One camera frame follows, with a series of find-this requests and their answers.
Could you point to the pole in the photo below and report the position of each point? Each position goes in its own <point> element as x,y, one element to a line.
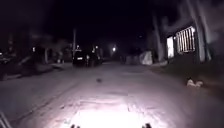
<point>74,38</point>

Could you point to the small dark object on road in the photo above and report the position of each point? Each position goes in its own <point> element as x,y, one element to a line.
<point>99,80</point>

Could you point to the small white object on ground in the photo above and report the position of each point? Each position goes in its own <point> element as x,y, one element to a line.
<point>194,83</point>

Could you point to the dark grass verge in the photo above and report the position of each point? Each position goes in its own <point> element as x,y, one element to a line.
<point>193,70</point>

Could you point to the dark car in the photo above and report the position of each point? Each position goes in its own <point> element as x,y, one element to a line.
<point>83,58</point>

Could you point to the street lamp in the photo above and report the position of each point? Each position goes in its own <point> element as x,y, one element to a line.
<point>114,49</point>

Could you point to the grey asphalt road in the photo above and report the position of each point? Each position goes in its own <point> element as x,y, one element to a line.
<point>110,86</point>

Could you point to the robot's own part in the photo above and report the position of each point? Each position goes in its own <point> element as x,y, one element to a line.
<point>75,126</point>
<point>146,125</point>

